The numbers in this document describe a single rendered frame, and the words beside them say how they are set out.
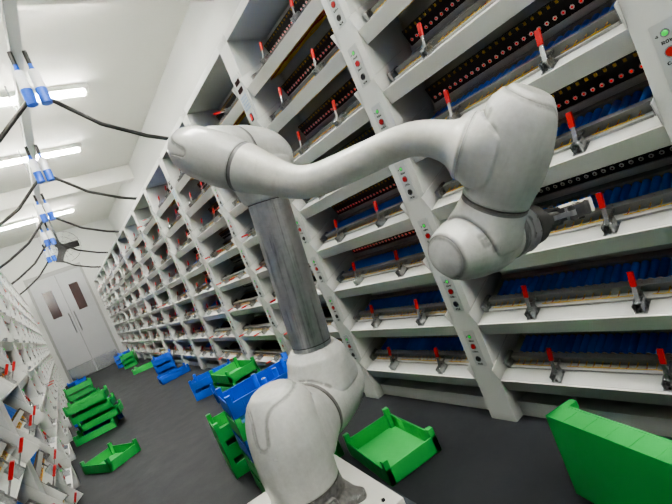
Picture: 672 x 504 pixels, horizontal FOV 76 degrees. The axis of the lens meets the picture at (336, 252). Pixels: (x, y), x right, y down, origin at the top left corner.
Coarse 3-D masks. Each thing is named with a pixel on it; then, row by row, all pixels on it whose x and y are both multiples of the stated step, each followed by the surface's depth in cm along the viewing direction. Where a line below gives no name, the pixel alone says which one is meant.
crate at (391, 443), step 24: (384, 408) 161; (360, 432) 157; (384, 432) 159; (408, 432) 152; (432, 432) 135; (360, 456) 144; (384, 456) 144; (408, 456) 130; (432, 456) 134; (384, 480) 131
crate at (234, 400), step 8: (280, 368) 171; (256, 376) 166; (264, 376) 167; (272, 376) 169; (280, 376) 150; (240, 384) 163; (248, 384) 164; (264, 384) 148; (216, 392) 158; (224, 392) 160; (232, 392) 161; (240, 392) 163; (248, 392) 164; (224, 400) 158; (232, 400) 161; (240, 400) 143; (248, 400) 145; (224, 408) 154; (232, 408) 142; (240, 408) 143; (232, 416) 142; (240, 416) 143
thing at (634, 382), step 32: (512, 352) 135; (544, 352) 126; (576, 352) 119; (608, 352) 112; (640, 352) 106; (512, 384) 130; (544, 384) 120; (576, 384) 113; (608, 384) 107; (640, 384) 102
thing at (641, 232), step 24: (648, 168) 98; (552, 192) 116; (624, 216) 95; (648, 216) 90; (552, 240) 107; (576, 240) 101; (600, 240) 95; (624, 240) 92; (648, 240) 89; (528, 264) 112
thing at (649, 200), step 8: (656, 192) 91; (664, 192) 89; (624, 200) 96; (632, 200) 94; (640, 200) 92; (648, 200) 91; (656, 200) 90; (664, 200) 89; (608, 208) 97; (616, 208) 96; (624, 208) 95; (632, 208) 94; (640, 208) 93; (648, 208) 91; (592, 216) 101; (600, 216) 99; (568, 224) 106; (576, 224) 105; (584, 224) 101; (552, 232) 108
